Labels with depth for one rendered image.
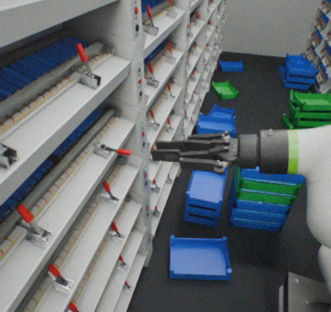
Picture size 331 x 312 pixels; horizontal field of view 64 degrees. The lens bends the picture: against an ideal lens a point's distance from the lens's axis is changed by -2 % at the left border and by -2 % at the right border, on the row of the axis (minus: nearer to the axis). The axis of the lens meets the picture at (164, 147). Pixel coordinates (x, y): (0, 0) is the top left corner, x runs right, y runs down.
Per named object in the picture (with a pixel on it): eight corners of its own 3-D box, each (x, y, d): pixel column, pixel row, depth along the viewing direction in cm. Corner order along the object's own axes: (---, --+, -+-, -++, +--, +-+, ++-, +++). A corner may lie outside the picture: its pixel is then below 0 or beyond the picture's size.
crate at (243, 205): (282, 188, 161) (285, 179, 156) (288, 215, 145) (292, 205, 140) (231, 183, 165) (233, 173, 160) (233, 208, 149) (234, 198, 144)
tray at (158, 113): (180, 93, 152) (188, 72, 143) (145, 160, 106) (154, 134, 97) (147, 79, 153) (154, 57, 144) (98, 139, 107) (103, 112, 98)
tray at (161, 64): (181, 60, 141) (191, 35, 132) (142, 117, 94) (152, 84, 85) (146, 44, 141) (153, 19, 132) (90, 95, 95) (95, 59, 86)
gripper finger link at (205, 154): (229, 159, 60) (229, 163, 59) (180, 163, 62) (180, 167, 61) (228, 145, 58) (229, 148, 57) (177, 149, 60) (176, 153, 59)
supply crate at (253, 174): (293, 157, 146) (297, 146, 141) (302, 184, 130) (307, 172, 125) (238, 152, 150) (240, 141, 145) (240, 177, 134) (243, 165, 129)
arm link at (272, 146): (286, 117, 56) (289, 143, 49) (283, 161, 62) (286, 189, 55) (256, 118, 58) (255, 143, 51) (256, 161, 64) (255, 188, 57)
